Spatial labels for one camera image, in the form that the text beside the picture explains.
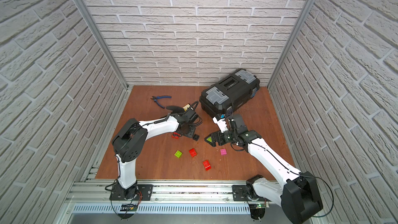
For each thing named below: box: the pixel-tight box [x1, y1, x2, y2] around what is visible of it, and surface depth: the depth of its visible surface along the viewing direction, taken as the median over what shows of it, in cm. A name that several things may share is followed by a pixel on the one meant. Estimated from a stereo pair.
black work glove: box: [165, 105, 184, 114], surface depth 106 cm
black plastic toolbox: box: [199, 68, 261, 118], surface depth 97 cm
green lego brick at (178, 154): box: [174, 149, 183, 159], surface depth 87 cm
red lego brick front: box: [202, 160, 212, 171], surface depth 83 cm
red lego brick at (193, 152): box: [188, 148, 198, 158], surface depth 89 cm
